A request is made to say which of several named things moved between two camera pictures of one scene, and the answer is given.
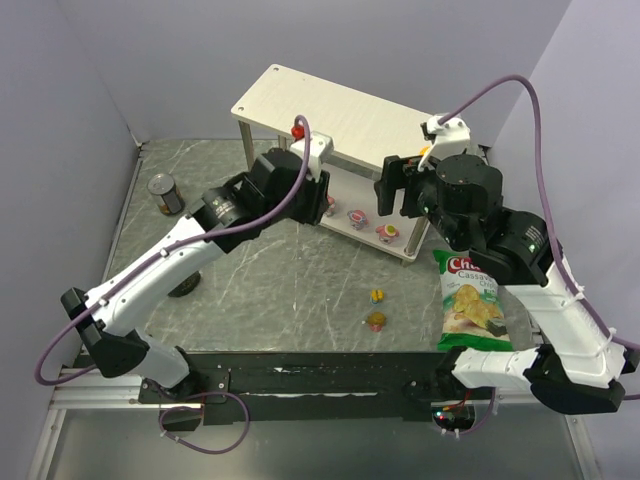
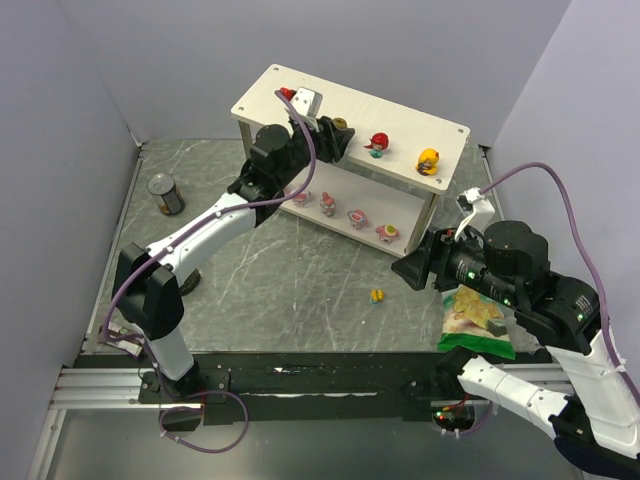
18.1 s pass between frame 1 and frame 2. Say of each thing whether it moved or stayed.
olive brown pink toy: moved
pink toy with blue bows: stayed
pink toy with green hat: stayed
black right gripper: moved
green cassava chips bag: stayed
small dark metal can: stayed
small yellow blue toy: stayed
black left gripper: moved
